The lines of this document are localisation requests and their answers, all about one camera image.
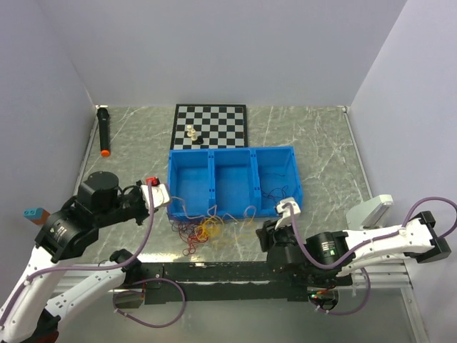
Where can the blue and brown toy block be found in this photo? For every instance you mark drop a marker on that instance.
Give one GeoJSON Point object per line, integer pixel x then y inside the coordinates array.
{"type": "Point", "coordinates": [37, 215]}

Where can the black microphone orange tip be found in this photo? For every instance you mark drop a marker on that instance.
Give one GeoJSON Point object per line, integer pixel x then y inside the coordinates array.
{"type": "Point", "coordinates": [104, 131]}

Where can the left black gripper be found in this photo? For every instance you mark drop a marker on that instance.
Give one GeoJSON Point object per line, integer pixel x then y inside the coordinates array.
{"type": "Point", "coordinates": [141, 218]}

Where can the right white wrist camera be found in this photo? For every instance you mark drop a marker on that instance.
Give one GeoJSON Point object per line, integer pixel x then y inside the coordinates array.
{"type": "Point", "coordinates": [288, 210]}

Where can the aluminium frame rail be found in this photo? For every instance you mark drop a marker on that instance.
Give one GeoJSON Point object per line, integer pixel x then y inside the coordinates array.
{"type": "Point", "coordinates": [389, 276]}

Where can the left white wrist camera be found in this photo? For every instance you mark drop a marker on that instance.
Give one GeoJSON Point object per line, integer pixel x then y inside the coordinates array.
{"type": "Point", "coordinates": [160, 193]}

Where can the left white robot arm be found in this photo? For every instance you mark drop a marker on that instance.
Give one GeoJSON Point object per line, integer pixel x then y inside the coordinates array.
{"type": "Point", "coordinates": [54, 287]}

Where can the short white chess piece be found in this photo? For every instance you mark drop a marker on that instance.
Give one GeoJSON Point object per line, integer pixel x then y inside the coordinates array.
{"type": "Point", "coordinates": [193, 135]}

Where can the black and white chessboard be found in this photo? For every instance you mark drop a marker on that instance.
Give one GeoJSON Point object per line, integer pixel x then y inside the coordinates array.
{"type": "Point", "coordinates": [221, 126]}

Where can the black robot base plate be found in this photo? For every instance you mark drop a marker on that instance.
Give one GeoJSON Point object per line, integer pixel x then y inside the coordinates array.
{"type": "Point", "coordinates": [160, 292]}

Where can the tall white chess piece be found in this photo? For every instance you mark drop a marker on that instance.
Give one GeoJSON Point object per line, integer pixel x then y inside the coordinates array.
{"type": "Point", "coordinates": [189, 131]}

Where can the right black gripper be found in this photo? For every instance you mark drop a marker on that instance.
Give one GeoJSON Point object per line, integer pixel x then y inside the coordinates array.
{"type": "Point", "coordinates": [267, 234]}

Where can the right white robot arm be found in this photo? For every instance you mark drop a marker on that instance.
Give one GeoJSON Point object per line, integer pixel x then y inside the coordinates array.
{"type": "Point", "coordinates": [327, 259]}

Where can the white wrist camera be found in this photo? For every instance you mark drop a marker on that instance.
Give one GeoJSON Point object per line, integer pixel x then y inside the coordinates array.
{"type": "Point", "coordinates": [288, 210]}
{"type": "Point", "coordinates": [160, 193]}

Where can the white tape dispenser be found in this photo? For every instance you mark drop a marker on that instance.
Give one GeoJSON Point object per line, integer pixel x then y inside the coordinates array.
{"type": "Point", "coordinates": [371, 214]}

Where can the blue three-compartment plastic bin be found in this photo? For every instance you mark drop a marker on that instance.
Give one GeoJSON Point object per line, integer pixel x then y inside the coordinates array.
{"type": "Point", "coordinates": [241, 182]}

